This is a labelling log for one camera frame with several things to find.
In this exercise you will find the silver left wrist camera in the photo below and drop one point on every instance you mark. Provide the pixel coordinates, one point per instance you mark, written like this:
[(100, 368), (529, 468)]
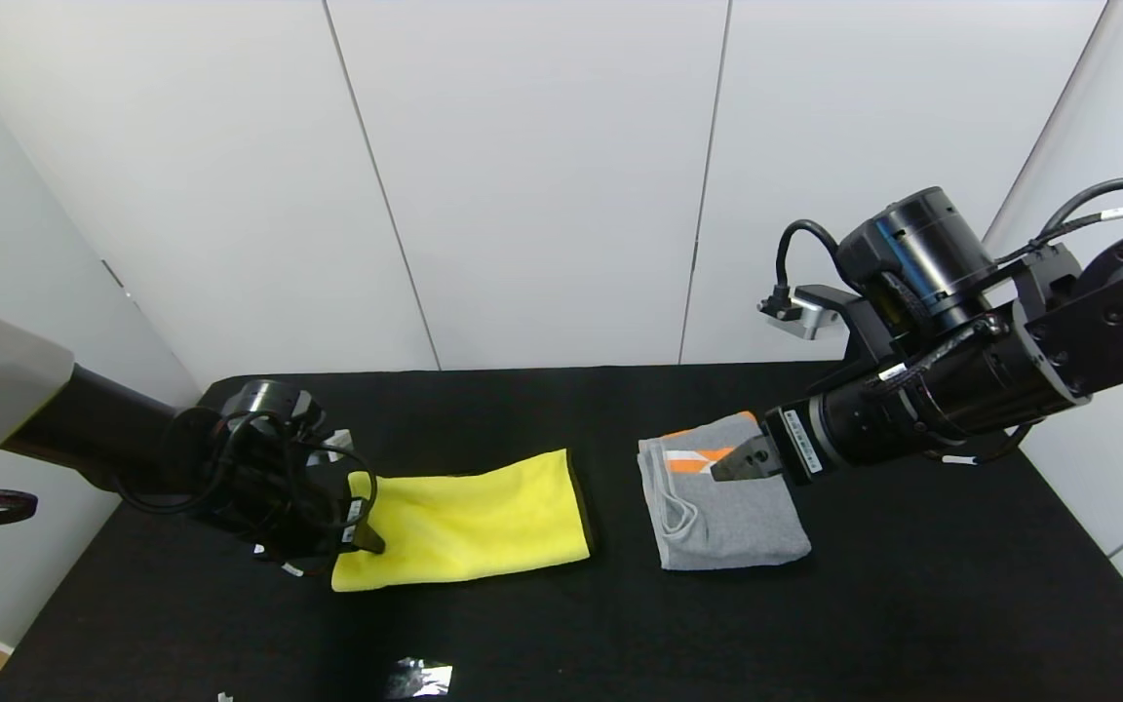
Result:
[(332, 447)]

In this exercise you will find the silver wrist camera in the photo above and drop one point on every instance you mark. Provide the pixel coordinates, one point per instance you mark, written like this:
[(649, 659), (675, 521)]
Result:
[(805, 312), (332, 447)]

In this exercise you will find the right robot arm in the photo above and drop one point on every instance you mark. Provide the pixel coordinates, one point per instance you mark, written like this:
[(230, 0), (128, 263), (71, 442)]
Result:
[(1059, 331)]

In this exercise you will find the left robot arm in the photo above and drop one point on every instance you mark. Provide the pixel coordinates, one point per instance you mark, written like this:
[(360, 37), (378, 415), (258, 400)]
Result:
[(84, 419)]

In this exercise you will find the shiny silver foil piece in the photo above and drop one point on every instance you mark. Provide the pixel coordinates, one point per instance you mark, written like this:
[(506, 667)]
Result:
[(420, 679)]

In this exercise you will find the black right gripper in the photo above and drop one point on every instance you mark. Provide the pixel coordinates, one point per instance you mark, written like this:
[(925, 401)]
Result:
[(799, 444)]

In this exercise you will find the yellow microfibre towel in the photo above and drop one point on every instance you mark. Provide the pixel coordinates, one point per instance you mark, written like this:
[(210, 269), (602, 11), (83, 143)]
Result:
[(474, 517)]

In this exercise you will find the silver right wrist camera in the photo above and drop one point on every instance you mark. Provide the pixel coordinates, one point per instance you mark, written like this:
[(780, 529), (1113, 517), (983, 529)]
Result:
[(805, 312)]

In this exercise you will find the grey towel with orange marks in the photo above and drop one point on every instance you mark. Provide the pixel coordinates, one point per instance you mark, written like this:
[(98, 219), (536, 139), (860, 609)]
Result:
[(727, 517)]

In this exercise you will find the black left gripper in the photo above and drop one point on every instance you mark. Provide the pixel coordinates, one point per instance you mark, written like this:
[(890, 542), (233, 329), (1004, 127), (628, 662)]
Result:
[(355, 518)]

